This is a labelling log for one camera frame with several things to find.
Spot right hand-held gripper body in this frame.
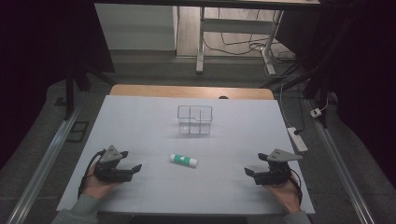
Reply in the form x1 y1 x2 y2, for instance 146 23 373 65
253 148 304 187

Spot white desk frame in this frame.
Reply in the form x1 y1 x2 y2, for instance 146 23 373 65
195 6 285 77

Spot black floor cables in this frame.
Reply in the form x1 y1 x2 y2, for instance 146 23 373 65
203 7 297 63

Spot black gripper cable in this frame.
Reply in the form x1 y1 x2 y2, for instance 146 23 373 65
289 168 304 206
77 148 107 200

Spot person's right hand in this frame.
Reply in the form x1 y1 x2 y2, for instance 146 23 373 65
263 173 303 215

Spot person's left hand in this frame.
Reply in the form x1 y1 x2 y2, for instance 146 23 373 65
81 163 124 201

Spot black stand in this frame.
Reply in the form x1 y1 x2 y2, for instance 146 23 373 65
64 63 118 121
260 12 356 101

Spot white power strip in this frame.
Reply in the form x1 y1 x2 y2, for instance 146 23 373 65
286 126 309 153

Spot white green glue stick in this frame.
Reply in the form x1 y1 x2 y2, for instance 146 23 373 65
169 152 199 169

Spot white cabinet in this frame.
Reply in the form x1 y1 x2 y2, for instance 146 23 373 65
93 3 179 52

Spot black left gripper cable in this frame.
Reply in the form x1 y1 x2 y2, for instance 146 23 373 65
77 148 107 200

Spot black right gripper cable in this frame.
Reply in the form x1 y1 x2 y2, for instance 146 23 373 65
289 168 304 206

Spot white table cover sheet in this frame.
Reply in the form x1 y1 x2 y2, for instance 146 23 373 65
56 94 316 217

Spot metal floor rail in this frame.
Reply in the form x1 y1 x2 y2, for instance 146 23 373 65
6 104 82 224
306 99 376 224

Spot clear plastic divided box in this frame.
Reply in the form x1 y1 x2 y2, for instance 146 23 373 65
177 105 214 135

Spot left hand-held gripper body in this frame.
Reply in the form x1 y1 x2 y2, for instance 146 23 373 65
92 145 134 183

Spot black floor frame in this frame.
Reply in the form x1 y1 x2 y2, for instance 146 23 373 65
65 120 91 144

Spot wooden table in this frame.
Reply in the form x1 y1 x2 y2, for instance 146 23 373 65
108 83 276 101

